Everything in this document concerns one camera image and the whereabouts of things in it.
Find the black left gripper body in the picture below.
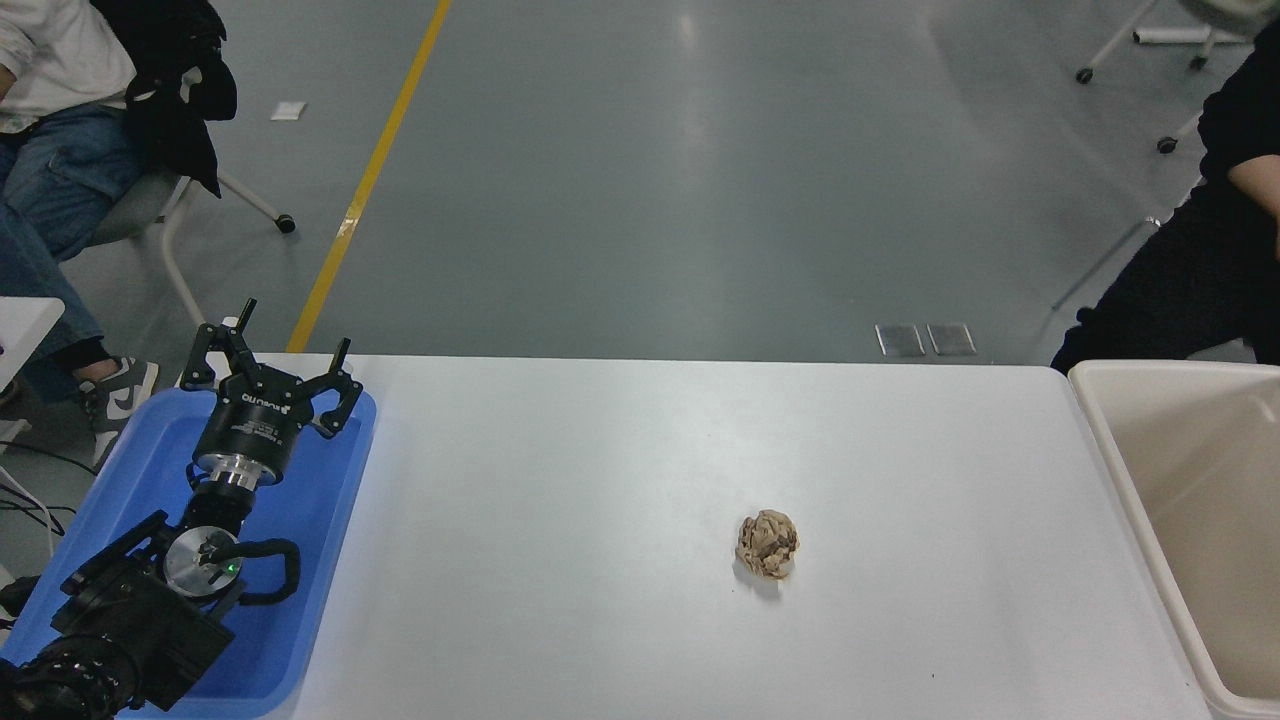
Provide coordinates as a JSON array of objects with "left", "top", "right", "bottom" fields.
[{"left": 193, "top": 367, "right": 314, "bottom": 476}]

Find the blue plastic tray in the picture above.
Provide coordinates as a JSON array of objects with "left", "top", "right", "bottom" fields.
[{"left": 0, "top": 386, "right": 379, "bottom": 719}]

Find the grey chair with white legs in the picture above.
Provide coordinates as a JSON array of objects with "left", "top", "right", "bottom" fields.
[{"left": 86, "top": 168, "right": 298, "bottom": 326}]

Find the small white table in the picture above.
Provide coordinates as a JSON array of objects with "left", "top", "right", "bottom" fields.
[{"left": 0, "top": 296, "right": 67, "bottom": 393}]

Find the seated person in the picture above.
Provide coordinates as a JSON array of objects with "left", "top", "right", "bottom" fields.
[{"left": 0, "top": 0, "right": 160, "bottom": 469}]

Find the black jacket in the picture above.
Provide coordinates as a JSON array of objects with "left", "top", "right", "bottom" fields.
[{"left": 90, "top": 0, "right": 239, "bottom": 198}]

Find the small black object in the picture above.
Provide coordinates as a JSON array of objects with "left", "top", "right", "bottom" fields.
[{"left": 0, "top": 575, "right": 44, "bottom": 619}]

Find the crumpled tan paper ball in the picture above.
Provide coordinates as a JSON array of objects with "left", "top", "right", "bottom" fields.
[{"left": 736, "top": 509, "right": 800, "bottom": 579}]

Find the grey metal chair leg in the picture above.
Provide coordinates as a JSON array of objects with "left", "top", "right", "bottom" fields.
[{"left": 1050, "top": 215, "right": 1164, "bottom": 313}]

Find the standing person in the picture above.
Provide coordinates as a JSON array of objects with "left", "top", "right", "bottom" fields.
[{"left": 1050, "top": 20, "right": 1280, "bottom": 367}]

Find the white wheeled chair base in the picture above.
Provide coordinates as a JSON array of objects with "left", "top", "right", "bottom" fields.
[{"left": 1075, "top": 0, "right": 1261, "bottom": 155}]

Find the large pale plastic bin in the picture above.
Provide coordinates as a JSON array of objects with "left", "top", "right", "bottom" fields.
[{"left": 1067, "top": 359, "right": 1280, "bottom": 720}]

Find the black cable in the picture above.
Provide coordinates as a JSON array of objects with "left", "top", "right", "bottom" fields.
[{"left": 0, "top": 440, "right": 99, "bottom": 535}]

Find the white cable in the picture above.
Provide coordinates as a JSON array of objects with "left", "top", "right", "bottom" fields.
[{"left": 0, "top": 462, "right": 61, "bottom": 559}]

